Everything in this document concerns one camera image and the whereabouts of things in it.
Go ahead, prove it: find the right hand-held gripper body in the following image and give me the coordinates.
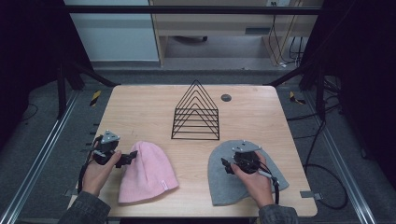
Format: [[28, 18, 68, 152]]
[[231, 140, 262, 175]]

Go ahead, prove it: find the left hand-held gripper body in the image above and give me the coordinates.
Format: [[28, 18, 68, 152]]
[[92, 129, 122, 166]]

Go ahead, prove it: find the grey knit beanie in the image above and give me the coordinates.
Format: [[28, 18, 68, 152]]
[[206, 139, 290, 207]]

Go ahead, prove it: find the pink knit beanie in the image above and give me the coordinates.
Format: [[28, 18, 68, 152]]
[[118, 140, 180, 205]]

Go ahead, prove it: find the black wire triangular rack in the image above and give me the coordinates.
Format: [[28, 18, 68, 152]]
[[170, 78, 221, 141]]

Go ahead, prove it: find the person's left hand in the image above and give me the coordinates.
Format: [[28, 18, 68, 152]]
[[81, 150, 122, 198]]

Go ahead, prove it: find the person's right hand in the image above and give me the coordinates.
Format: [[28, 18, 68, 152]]
[[230, 151, 276, 209]]

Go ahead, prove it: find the yellow black hazard tape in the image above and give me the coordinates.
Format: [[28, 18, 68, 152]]
[[89, 90, 103, 107], [289, 91, 307, 105]]

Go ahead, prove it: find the white cabinet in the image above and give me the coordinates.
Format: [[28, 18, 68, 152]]
[[64, 0, 160, 63]]

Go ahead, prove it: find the black curtain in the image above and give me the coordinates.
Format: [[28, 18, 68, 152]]
[[0, 0, 94, 152], [298, 0, 396, 189]]

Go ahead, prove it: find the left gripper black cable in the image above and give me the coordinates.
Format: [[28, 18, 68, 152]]
[[77, 158, 95, 194]]

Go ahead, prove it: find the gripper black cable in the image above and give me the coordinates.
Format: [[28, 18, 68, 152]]
[[257, 168, 280, 205], [77, 158, 95, 194]]

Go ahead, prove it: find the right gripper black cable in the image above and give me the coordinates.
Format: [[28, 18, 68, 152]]
[[257, 168, 280, 205]]

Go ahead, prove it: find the aluminium floor rail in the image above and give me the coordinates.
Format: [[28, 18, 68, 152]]
[[303, 90, 378, 224], [0, 90, 80, 224]]

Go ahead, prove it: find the black metal frame stand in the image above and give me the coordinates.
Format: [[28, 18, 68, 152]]
[[56, 58, 121, 120], [266, 58, 329, 121]]

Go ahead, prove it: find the black floor cable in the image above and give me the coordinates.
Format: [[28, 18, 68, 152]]
[[286, 102, 349, 211]]

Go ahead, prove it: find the bundle of hanging cables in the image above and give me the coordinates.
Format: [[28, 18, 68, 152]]
[[268, 1, 305, 68]]

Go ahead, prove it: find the black horizontal frame bar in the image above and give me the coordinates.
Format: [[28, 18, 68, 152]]
[[64, 5, 323, 16]]

